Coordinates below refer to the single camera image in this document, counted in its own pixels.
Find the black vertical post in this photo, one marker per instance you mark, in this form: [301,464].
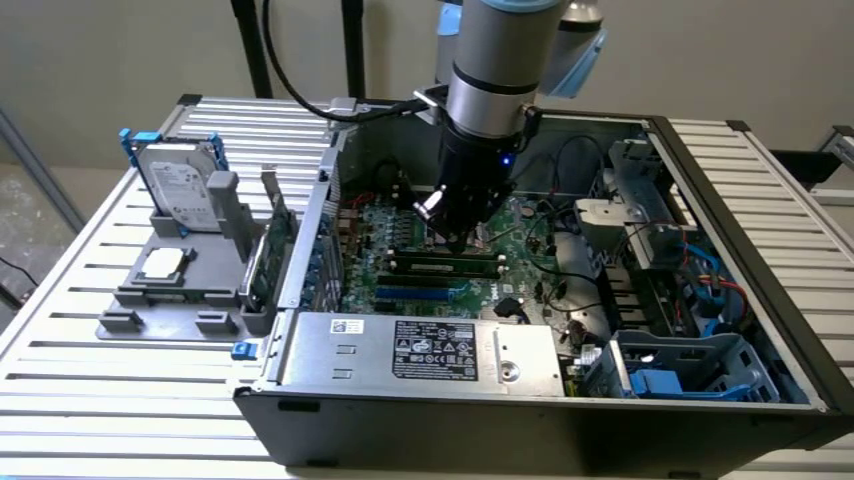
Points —
[354,47]
[253,47]

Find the blue plastic drive bracket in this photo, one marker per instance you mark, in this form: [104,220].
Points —
[657,384]

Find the blue expansion slot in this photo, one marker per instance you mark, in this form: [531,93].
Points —
[417,293]

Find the black expansion slot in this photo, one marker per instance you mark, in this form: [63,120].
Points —
[408,281]

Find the CPU socket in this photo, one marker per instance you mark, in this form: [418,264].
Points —
[484,235]

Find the green Dell motherboard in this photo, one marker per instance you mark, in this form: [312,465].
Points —
[401,235]

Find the grey parts rack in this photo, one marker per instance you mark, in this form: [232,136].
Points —
[181,295]

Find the silver hard disk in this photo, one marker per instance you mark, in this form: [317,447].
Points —
[180,187]

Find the blue disk carrier frame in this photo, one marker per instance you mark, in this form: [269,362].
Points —
[144,137]

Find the green RAM stick with label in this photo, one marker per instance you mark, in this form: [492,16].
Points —
[441,269]

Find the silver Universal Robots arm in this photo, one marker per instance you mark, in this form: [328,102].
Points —
[497,60]

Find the silver CPU chip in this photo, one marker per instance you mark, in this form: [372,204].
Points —
[162,262]

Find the grey power supply unit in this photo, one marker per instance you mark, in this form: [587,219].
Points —
[374,350]

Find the grey metal disk bay cage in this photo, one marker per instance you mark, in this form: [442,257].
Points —
[635,200]

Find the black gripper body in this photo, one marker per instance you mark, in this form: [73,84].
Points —
[470,170]

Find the black open PC case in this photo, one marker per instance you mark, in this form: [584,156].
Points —
[535,425]

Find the grey front drive bay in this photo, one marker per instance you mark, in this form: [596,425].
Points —
[695,360]

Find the green graphics card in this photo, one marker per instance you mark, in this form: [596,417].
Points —
[270,250]

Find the aluminium profile beam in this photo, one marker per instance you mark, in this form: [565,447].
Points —
[837,145]

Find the grey table clamp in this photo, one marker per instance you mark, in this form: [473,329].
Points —
[346,106]

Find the blue plastic clip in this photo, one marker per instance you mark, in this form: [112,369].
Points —
[245,349]

